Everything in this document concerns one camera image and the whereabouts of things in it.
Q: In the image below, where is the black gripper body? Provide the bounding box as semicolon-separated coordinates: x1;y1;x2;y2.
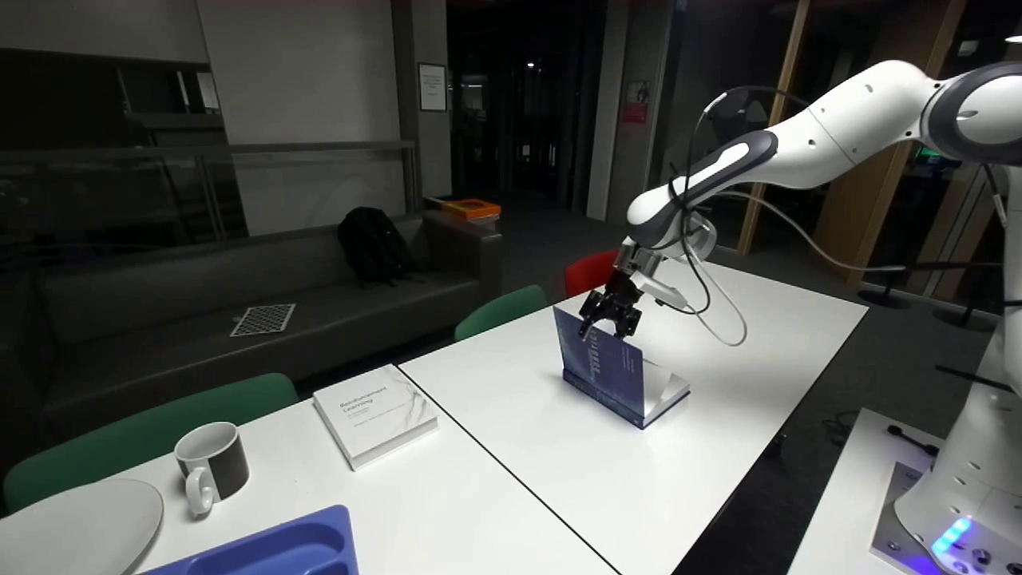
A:
597;243;646;320

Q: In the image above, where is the blue hardcover robotics book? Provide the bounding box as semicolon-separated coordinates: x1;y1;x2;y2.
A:
552;311;689;429

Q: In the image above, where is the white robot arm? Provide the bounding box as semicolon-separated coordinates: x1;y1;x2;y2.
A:
580;62;1022;339

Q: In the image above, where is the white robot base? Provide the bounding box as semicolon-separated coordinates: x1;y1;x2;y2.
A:
893;174;1022;575

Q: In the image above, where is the white book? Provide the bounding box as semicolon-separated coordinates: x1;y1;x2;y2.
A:
312;365;437;469

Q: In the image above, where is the red chair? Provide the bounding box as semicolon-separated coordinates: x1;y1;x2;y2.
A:
562;250;617;298

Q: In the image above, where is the green chair far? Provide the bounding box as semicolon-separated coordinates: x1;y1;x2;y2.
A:
452;283;550;339

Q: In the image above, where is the green chair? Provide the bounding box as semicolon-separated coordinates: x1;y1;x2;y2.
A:
452;283;550;339
3;373;301;511

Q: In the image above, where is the orange box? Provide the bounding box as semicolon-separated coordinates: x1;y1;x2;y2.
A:
441;198;500;223

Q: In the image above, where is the black backpack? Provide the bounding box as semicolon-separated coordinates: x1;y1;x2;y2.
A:
339;209;413;281

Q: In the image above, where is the dark grey sofa bench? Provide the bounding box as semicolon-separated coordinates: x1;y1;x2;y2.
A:
0;214;500;460

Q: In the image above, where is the patterned sheet on sofa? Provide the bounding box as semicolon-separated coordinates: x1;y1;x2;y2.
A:
229;305;293;339

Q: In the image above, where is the blue plastic tray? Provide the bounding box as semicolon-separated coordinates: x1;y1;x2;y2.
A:
151;505;358;575

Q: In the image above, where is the black and white mug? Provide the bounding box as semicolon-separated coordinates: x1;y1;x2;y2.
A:
172;422;248;519

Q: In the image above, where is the green chair near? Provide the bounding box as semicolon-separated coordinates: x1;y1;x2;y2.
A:
3;373;301;511

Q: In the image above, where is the grey round plate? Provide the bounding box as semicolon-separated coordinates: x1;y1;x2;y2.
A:
0;479;162;575

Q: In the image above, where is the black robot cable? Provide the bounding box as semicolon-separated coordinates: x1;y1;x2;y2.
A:
648;85;1022;352

